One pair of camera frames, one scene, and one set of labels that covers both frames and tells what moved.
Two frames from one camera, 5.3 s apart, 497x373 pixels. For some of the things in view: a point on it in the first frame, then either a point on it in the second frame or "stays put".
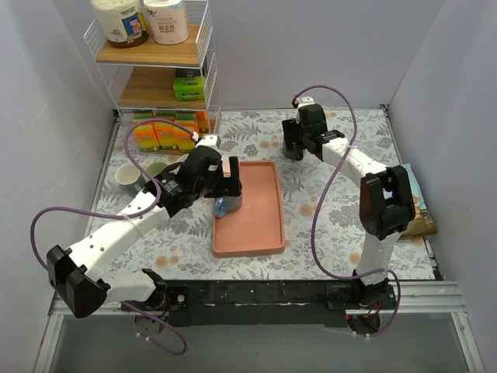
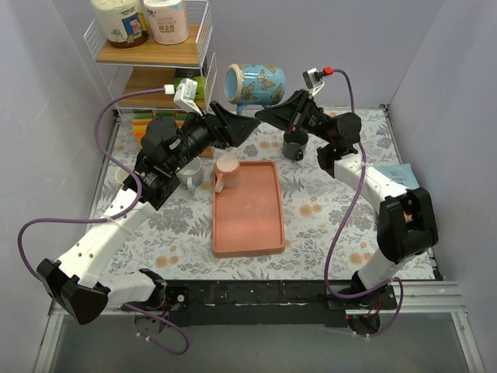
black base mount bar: (272, 302) stays put
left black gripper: (227, 183) → (219, 126)
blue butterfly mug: (227, 203) → (263, 85)
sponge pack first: (147, 137) stays put
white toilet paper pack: (168, 21) stays put
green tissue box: (189, 88) stays put
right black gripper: (292, 134) → (302, 111)
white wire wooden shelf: (161, 77) stays put
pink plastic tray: (257, 227) stays put
